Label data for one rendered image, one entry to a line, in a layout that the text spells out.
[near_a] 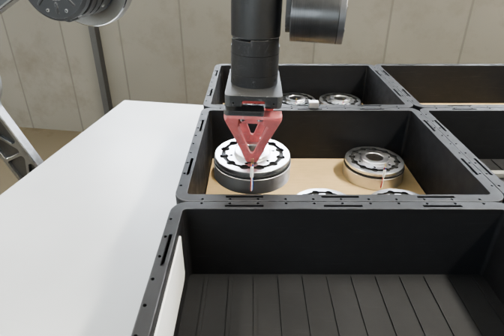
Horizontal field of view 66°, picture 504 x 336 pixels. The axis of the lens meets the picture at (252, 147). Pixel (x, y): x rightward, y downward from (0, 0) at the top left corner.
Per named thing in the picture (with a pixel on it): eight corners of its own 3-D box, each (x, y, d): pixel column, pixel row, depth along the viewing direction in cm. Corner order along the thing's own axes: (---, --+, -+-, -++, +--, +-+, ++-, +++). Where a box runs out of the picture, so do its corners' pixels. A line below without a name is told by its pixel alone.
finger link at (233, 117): (276, 145, 54) (280, 80, 50) (278, 172, 48) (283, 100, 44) (227, 143, 54) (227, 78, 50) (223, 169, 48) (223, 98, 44)
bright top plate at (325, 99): (320, 109, 92) (320, 106, 91) (317, 94, 101) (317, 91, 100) (364, 109, 91) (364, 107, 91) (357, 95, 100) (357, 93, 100)
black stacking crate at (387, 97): (206, 162, 78) (202, 109, 73) (217, 107, 105) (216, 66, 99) (403, 163, 78) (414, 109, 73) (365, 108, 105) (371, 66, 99)
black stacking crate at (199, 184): (182, 274, 52) (174, 204, 46) (205, 163, 78) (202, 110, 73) (481, 275, 52) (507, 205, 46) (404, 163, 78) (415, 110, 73)
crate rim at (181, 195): (174, 217, 47) (172, 200, 46) (202, 118, 74) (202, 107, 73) (505, 217, 47) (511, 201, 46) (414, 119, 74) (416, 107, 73)
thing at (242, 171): (211, 175, 48) (211, 172, 48) (218, 139, 57) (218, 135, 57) (292, 177, 48) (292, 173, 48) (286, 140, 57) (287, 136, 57)
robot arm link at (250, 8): (237, -23, 45) (225, -19, 40) (296, -21, 44) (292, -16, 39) (236, 37, 48) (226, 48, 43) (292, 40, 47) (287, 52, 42)
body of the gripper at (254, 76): (277, 82, 53) (281, 27, 49) (281, 112, 44) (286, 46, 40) (229, 81, 53) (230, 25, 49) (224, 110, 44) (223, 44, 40)
